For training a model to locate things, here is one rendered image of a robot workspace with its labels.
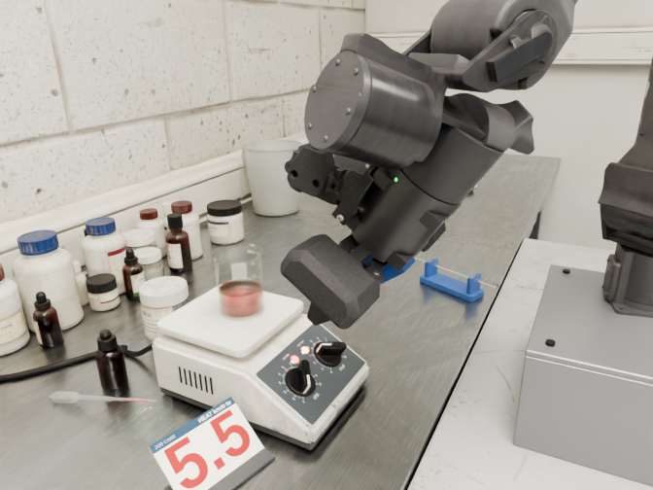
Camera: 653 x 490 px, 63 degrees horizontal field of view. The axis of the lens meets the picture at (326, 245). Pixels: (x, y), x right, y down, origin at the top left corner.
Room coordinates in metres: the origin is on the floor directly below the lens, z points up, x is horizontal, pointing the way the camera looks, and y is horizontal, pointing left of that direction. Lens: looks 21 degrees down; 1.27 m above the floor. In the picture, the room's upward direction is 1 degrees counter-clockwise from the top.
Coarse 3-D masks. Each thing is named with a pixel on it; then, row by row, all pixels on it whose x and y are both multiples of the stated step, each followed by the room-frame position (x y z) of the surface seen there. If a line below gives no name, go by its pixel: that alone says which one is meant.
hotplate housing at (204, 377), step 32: (160, 352) 0.48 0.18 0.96; (192, 352) 0.47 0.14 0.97; (256, 352) 0.47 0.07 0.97; (160, 384) 0.49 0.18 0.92; (192, 384) 0.46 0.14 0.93; (224, 384) 0.44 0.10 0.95; (256, 384) 0.43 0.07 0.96; (352, 384) 0.47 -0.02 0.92; (256, 416) 0.43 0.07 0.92; (288, 416) 0.41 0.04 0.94
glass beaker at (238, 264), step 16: (240, 240) 0.55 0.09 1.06; (256, 240) 0.54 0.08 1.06; (224, 256) 0.54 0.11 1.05; (240, 256) 0.55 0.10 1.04; (256, 256) 0.54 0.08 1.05; (224, 272) 0.50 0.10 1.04; (240, 272) 0.50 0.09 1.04; (256, 272) 0.51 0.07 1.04; (224, 288) 0.50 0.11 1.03; (240, 288) 0.50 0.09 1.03; (256, 288) 0.50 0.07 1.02; (224, 304) 0.50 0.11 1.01; (240, 304) 0.50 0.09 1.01; (256, 304) 0.50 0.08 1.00; (240, 320) 0.50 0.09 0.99
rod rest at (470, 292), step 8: (432, 272) 0.77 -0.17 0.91; (424, 280) 0.76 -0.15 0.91; (432, 280) 0.76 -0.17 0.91; (440, 280) 0.75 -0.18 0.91; (448, 280) 0.75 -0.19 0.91; (456, 280) 0.75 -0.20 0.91; (472, 280) 0.71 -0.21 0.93; (440, 288) 0.74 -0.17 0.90; (448, 288) 0.73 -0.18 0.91; (456, 288) 0.73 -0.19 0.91; (464, 288) 0.73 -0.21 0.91; (472, 288) 0.71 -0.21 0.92; (456, 296) 0.72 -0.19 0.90; (464, 296) 0.70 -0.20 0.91; (472, 296) 0.70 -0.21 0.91; (480, 296) 0.71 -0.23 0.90
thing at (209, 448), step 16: (224, 416) 0.41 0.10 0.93; (240, 416) 0.42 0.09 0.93; (192, 432) 0.39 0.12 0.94; (208, 432) 0.40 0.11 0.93; (224, 432) 0.40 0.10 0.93; (240, 432) 0.41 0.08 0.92; (176, 448) 0.37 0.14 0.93; (192, 448) 0.38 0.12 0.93; (208, 448) 0.38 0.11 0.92; (224, 448) 0.39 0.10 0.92; (240, 448) 0.39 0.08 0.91; (176, 464) 0.36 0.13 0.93; (192, 464) 0.37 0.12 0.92; (208, 464) 0.37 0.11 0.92; (224, 464) 0.38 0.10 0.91; (176, 480) 0.35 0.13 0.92; (192, 480) 0.36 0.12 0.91
